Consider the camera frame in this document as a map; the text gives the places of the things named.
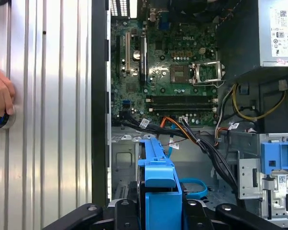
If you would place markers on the grey metal disk bay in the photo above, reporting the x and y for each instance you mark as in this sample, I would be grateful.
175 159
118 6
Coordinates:
124 158

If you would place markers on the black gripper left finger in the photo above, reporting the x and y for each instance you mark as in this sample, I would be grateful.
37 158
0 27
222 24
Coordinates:
126 215

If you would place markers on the thin locking lever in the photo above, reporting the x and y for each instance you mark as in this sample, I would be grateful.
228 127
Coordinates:
211 83

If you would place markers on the metal socket cover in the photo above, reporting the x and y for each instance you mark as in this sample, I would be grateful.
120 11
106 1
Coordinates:
207 72

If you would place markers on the blue drive cage latch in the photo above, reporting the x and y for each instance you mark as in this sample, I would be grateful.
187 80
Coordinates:
273 155

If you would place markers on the hard disk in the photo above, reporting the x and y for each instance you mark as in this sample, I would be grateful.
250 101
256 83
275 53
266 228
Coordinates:
160 175

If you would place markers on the black PC case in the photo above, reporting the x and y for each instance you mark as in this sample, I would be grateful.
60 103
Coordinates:
99 72

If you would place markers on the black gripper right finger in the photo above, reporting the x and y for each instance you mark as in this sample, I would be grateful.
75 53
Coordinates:
196 215

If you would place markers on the person's hand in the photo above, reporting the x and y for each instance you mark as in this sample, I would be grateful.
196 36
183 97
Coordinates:
1 91

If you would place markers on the coin cell battery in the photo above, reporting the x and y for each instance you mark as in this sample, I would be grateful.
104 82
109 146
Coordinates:
136 55

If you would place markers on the grey power supply unit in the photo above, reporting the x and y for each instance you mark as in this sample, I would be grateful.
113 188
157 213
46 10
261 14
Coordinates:
242 36

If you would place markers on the grey metal drive cage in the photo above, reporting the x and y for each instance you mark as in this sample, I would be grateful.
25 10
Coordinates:
249 182

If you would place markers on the CPU socket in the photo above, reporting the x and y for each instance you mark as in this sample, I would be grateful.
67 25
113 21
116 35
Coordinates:
180 73

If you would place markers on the white expansion slot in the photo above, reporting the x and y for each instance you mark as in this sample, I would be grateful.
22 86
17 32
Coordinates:
127 52

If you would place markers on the black RAM slot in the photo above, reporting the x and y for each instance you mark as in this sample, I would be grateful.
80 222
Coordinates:
182 101
182 106
182 110
182 97

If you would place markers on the green motherboard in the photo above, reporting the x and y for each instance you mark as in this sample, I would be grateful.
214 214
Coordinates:
158 48

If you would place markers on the long black expansion slot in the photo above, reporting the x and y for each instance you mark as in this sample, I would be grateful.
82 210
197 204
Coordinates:
143 60

